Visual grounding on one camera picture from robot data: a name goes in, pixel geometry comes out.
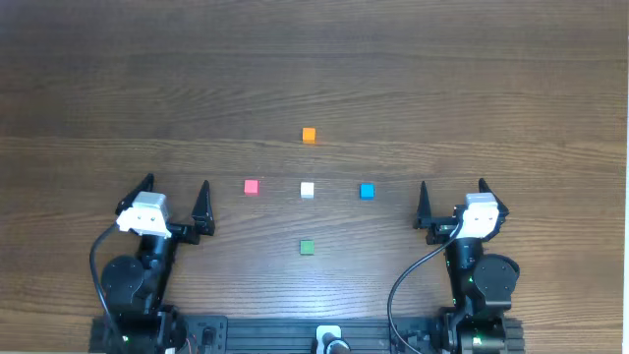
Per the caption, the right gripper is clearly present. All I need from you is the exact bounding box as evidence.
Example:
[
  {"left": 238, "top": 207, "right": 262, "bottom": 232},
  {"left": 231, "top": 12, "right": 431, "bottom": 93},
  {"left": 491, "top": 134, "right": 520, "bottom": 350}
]
[{"left": 413, "top": 177, "right": 511, "bottom": 246}]

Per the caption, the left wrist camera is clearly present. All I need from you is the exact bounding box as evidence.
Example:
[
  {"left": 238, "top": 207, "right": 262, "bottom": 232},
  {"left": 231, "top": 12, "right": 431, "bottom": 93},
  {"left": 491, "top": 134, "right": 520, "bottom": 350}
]
[{"left": 116, "top": 191, "right": 173, "bottom": 240}]

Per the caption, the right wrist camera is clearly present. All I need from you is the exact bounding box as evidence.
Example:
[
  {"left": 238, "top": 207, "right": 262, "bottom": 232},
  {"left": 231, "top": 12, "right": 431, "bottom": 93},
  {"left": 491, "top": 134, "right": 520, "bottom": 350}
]
[{"left": 459, "top": 192, "right": 500, "bottom": 241}]

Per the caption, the mounting rail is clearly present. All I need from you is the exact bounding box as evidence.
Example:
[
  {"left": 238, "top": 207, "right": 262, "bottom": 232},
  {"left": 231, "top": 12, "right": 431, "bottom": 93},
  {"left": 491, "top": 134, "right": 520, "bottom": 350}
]
[{"left": 89, "top": 314, "right": 526, "bottom": 354}]

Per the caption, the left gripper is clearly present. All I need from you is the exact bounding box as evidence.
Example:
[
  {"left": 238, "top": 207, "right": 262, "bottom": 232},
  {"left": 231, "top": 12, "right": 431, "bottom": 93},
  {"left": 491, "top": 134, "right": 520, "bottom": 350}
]
[{"left": 115, "top": 172, "right": 216, "bottom": 246}]

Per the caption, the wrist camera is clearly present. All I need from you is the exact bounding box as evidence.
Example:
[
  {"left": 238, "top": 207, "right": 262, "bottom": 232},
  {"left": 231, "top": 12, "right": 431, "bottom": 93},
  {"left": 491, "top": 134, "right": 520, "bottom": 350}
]
[
  {"left": 459, "top": 192, "right": 500, "bottom": 241},
  {"left": 116, "top": 191, "right": 173, "bottom": 240}
]

